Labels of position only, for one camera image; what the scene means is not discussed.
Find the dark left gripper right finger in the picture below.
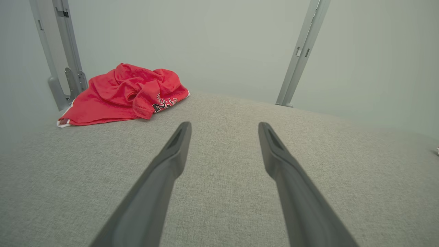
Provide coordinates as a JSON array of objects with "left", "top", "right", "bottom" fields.
[{"left": 258, "top": 122, "right": 359, "bottom": 247}]

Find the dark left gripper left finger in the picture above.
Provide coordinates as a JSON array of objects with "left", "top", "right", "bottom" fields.
[{"left": 89, "top": 121, "right": 192, "bottom": 247}]

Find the red Bulls print sports garment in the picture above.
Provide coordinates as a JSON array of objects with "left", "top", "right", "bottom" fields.
[{"left": 57, "top": 63, "right": 190, "bottom": 128}]

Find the grey metal partition post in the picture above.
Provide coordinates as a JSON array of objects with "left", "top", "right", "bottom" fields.
[
  {"left": 275, "top": 0, "right": 332, "bottom": 108},
  {"left": 29, "top": 0, "right": 89, "bottom": 111}
]

